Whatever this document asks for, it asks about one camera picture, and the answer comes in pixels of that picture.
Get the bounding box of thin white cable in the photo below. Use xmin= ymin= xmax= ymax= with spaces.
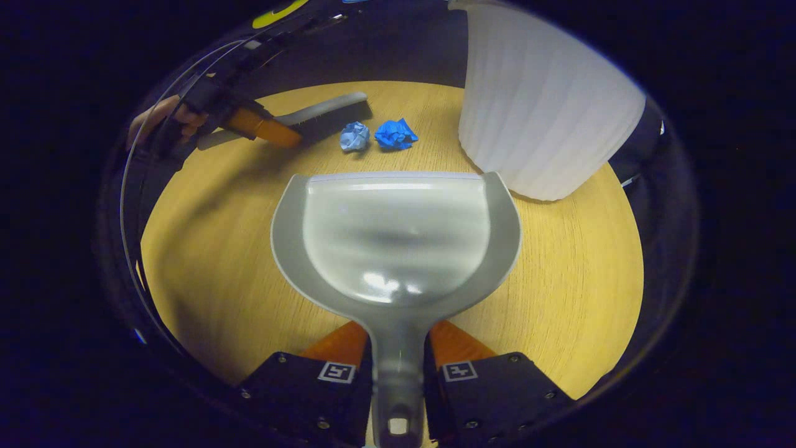
xmin=118 ymin=37 xmax=249 ymax=349

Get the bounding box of small grey broom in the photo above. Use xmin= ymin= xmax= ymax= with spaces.
xmin=198 ymin=91 xmax=374 ymax=151

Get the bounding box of black backdrop cloth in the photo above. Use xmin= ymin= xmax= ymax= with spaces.
xmin=124 ymin=0 xmax=697 ymax=349

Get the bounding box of light blue paper ball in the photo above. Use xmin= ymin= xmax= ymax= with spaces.
xmin=340 ymin=121 xmax=371 ymax=152

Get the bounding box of grey plastic dustpan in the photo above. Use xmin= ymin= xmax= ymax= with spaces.
xmin=271 ymin=171 xmax=523 ymax=448

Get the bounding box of white ribbed garbage bin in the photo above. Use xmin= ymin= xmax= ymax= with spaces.
xmin=448 ymin=0 xmax=647 ymax=202

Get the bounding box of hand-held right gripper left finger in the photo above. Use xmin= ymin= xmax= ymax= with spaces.
xmin=235 ymin=320 xmax=374 ymax=447

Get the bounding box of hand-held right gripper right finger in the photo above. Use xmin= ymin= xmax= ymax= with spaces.
xmin=425 ymin=319 xmax=576 ymax=446

